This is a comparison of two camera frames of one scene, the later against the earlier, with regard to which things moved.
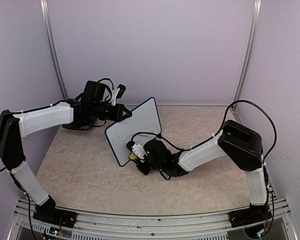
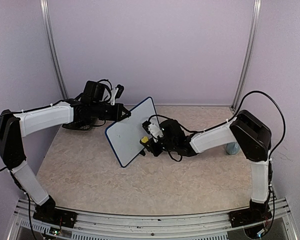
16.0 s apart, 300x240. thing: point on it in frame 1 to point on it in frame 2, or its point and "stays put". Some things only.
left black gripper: (118, 117) stays put
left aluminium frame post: (53, 48) stays put
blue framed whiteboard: (145, 118) stays put
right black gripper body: (145, 170) to (156, 151)
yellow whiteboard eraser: (133, 156) to (145, 139)
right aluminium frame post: (247, 54) stays put
